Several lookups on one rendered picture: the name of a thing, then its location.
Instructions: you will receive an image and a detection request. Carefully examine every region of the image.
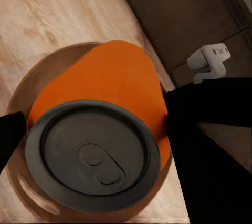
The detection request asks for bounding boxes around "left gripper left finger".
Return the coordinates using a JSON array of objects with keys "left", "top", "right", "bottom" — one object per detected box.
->
[{"left": 0, "top": 111, "right": 27, "bottom": 174}]

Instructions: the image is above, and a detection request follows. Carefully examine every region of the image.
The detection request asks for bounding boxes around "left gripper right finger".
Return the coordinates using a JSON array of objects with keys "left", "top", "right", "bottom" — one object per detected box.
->
[{"left": 167, "top": 111, "right": 252, "bottom": 224}]

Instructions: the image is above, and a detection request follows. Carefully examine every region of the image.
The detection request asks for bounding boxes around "can of soda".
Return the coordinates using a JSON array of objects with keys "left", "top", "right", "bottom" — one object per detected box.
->
[{"left": 24, "top": 40, "right": 171, "bottom": 213}]

